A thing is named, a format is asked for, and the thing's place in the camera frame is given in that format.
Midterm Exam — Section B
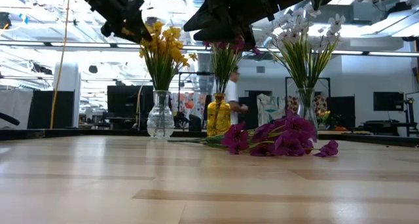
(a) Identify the black wall monitor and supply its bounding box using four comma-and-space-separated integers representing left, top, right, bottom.
373, 92, 405, 112

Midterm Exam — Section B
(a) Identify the clear ribbed glass vase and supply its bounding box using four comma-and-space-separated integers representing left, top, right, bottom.
146, 90, 175, 140

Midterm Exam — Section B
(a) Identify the dark office desk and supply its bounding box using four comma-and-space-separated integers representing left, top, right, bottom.
361, 119, 419, 137

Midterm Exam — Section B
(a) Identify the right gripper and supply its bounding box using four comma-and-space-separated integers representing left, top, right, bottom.
183, 0, 274, 51

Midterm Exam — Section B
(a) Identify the white pillar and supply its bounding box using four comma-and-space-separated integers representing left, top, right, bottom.
54, 62, 81, 130

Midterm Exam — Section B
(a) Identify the long yellow extension cable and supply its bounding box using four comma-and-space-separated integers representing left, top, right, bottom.
50, 0, 72, 130

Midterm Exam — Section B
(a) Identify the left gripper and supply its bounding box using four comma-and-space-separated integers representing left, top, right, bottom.
70, 0, 153, 44

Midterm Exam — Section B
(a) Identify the clear slim glass vase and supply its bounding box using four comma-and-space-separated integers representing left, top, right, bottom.
296, 87, 319, 132

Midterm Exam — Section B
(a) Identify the white and teal fabric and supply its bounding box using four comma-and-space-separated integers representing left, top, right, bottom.
257, 93, 287, 126

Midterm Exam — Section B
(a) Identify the floral patterned fabric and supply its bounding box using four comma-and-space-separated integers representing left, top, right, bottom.
172, 92, 208, 120

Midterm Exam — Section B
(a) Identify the black partition panel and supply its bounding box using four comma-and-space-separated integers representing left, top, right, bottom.
107, 85, 155, 130
27, 90, 75, 130

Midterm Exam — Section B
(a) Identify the person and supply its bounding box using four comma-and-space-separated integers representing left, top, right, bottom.
225, 66, 249, 126

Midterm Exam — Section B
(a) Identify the amber glass bottle vase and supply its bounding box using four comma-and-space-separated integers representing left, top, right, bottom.
206, 92, 232, 138

